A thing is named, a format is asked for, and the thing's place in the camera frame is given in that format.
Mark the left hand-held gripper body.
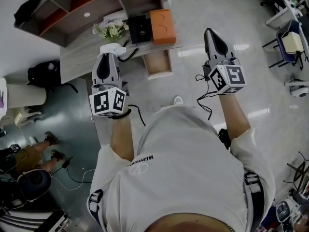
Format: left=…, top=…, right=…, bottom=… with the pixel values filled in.
left=89, top=77, right=128, bottom=117

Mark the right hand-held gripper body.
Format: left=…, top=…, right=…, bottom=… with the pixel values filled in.
left=202, top=56, right=247, bottom=94

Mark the white item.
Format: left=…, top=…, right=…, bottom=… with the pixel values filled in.
left=98, top=42, right=127, bottom=58

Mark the light wooden drawer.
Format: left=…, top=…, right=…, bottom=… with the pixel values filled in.
left=143, top=49, right=174, bottom=79

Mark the person's right forearm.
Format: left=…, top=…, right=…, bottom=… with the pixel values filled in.
left=218, top=92, right=251, bottom=140

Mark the person's left forearm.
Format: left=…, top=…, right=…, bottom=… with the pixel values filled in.
left=110, top=115, right=135, bottom=162

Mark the grey wooden desk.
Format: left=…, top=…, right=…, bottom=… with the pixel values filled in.
left=59, top=0, right=184, bottom=85

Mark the white flower bouquet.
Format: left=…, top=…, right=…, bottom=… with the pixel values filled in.
left=92, top=18, right=130, bottom=43

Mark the black box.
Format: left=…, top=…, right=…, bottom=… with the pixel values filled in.
left=127, top=14, right=152, bottom=45

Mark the blue chair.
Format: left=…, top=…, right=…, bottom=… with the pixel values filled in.
left=262, top=20, right=309, bottom=70

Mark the orange box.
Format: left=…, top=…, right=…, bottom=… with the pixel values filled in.
left=149, top=8, right=176, bottom=45

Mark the black backpack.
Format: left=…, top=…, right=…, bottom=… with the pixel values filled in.
left=27, top=60, right=79, bottom=94

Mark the grey desk shelf unit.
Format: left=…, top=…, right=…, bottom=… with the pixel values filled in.
left=14, top=0, right=165, bottom=48

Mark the black hip pack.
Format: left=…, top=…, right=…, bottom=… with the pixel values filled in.
left=218, top=128, right=232, bottom=151

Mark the cream box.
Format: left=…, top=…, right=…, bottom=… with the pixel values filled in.
left=281, top=31, right=303, bottom=56

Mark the white office desk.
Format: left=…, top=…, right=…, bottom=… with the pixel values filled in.
left=265, top=0, right=305, bottom=29

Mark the white round floor device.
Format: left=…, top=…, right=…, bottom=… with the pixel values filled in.
left=284, top=78, right=309, bottom=98

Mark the white cylindrical bin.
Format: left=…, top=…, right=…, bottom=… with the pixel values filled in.
left=6, top=83, right=48, bottom=109

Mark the black power adapter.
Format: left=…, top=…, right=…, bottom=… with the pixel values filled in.
left=61, top=157, right=73, bottom=169

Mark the cream plastic stool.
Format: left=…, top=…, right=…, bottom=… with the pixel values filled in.
left=14, top=106, right=43, bottom=127

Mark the black bag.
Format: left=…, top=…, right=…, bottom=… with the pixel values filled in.
left=14, top=0, right=43, bottom=29

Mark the white round table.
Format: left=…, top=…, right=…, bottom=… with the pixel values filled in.
left=0, top=77, right=9, bottom=121

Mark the person's white t-shirt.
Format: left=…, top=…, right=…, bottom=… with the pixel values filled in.
left=89, top=105, right=276, bottom=232

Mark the dark round chair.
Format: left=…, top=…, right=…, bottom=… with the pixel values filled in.
left=17, top=168, right=53, bottom=202

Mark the black folding stand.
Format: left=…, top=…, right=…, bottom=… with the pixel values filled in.
left=283, top=150, right=309, bottom=194

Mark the blue white device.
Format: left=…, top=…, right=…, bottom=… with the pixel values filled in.
left=275, top=199, right=295, bottom=224

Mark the black bead bracelet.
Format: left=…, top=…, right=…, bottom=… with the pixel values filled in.
left=107, top=108, right=132, bottom=120

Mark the black coiled desk cable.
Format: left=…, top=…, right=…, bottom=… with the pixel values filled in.
left=117, top=39, right=140, bottom=62

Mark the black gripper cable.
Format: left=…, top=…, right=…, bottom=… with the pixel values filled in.
left=127, top=104, right=147, bottom=127
left=195, top=73, right=221, bottom=121

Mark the white floor cable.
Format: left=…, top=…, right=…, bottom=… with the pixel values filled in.
left=50, top=169, right=96, bottom=191

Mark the grey harness strap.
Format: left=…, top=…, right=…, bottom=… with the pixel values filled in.
left=243, top=172, right=264, bottom=227
left=86, top=188, right=104, bottom=218

